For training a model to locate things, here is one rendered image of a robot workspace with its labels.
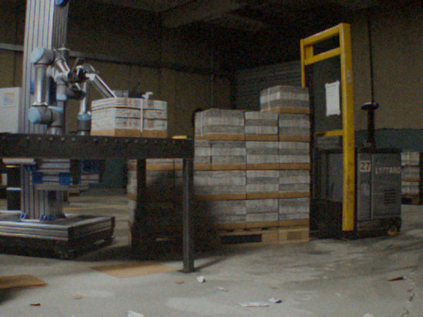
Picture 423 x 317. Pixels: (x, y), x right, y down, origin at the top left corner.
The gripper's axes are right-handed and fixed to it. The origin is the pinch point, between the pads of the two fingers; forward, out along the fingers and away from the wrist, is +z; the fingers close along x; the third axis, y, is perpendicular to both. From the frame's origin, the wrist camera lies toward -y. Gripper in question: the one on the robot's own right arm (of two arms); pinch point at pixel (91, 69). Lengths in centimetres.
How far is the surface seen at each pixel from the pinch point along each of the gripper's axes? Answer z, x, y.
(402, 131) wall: -47, -783, -111
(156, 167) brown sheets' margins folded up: -19, -88, 49
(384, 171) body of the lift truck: 100, -247, 32
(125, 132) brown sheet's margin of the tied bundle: 28.5, -9.9, 39.5
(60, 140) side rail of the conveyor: 33, 40, 52
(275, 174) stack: 33, -170, 44
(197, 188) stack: -3, -117, 62
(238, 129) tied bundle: 15, -139, 13
